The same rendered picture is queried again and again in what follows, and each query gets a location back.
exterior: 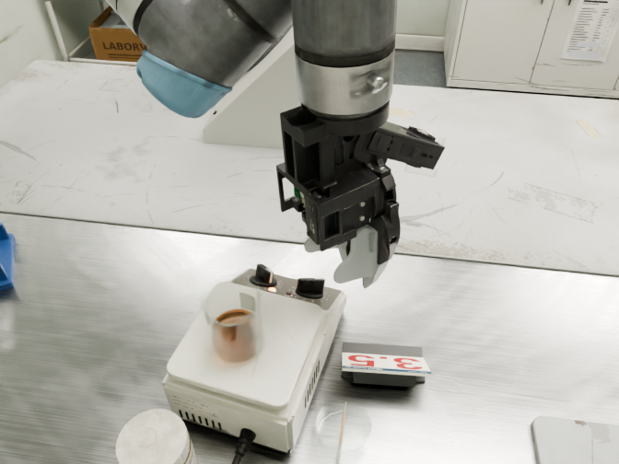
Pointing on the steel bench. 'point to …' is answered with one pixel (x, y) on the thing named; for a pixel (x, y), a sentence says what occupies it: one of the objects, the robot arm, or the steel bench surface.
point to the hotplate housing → (234, 416)
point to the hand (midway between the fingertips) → (362, 265)
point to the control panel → (297, 295)
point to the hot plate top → (295, 343)
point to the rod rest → (6, 259)
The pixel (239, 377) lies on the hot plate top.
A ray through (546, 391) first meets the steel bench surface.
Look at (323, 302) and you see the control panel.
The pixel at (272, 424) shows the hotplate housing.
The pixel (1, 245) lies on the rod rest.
